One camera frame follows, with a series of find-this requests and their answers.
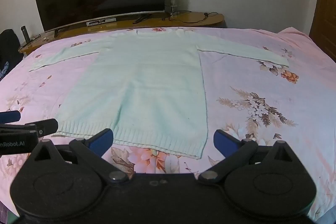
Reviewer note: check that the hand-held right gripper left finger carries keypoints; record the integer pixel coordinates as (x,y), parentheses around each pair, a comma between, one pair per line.
(101,139)

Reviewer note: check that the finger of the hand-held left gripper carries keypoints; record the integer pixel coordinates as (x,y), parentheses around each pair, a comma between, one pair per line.
(10,116)
(44,126)

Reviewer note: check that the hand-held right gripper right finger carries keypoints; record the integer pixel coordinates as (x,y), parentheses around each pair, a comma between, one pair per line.
(223,139)

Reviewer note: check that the light green knit sweater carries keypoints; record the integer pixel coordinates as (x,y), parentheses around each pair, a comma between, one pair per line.
(147,87)

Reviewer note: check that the pink floral bedsheet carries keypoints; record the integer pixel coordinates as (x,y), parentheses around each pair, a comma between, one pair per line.
(262,98)

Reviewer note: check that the dark bag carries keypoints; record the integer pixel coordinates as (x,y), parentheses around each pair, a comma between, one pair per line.
(9,50)

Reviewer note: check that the black cylindrical bottle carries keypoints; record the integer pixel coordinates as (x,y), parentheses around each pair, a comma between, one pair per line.
(24,33)

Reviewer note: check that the silver set-top box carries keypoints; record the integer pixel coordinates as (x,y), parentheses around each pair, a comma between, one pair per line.
(101,22)

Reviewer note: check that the wooden television stand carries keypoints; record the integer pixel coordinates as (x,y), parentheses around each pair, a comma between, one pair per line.
(183,19)

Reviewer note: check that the wooden door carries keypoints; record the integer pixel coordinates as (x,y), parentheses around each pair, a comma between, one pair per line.
(325,11)

